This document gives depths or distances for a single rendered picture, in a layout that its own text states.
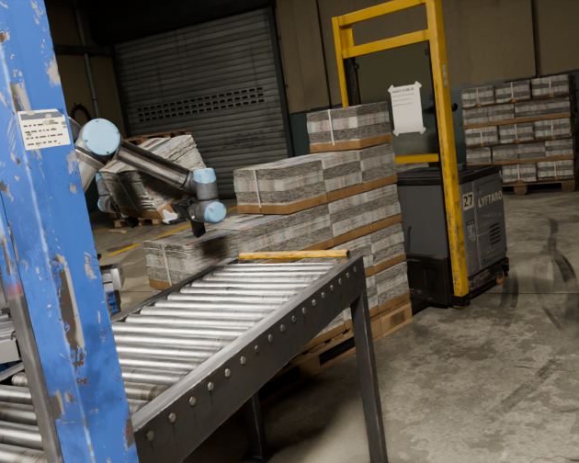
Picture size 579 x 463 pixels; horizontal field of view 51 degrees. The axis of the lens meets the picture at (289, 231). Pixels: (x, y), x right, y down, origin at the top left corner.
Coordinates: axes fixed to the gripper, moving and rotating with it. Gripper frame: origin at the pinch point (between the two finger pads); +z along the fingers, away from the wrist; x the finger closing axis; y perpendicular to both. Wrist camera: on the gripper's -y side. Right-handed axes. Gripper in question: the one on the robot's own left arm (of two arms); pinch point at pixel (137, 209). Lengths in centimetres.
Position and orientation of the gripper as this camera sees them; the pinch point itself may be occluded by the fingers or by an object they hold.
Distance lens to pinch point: 279.3
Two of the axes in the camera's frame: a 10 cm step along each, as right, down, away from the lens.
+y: -4.1, -8.2, -3.9
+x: 6.7, -5.7, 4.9
